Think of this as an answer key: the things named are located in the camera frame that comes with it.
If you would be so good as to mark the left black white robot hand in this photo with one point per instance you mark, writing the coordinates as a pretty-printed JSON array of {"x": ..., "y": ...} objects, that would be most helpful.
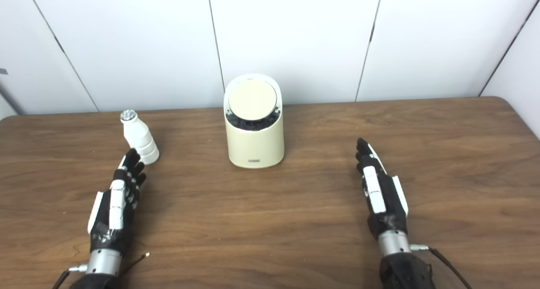
[{"x": 119, "y": 204}]

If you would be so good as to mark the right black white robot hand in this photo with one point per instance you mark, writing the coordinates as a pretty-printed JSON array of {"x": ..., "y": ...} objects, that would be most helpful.
[{"x": 382, "y": 196}]

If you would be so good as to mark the small white plastic bottle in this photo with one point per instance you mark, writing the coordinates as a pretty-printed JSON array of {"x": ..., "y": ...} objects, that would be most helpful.
[{"x": 139, "y": 139}]

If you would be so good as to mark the cream-colored round bin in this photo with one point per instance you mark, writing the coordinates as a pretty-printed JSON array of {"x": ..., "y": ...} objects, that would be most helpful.
[{"x": 255, "y": 147}]

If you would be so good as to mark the cream round bin lid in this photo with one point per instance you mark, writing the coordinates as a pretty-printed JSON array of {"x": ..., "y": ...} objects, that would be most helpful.
[{"x": 252, "y": 99}]

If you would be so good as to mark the black bin liner bag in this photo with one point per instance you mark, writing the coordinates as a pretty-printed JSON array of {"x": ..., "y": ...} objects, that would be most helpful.
[{"x": 249, "y": 123}]

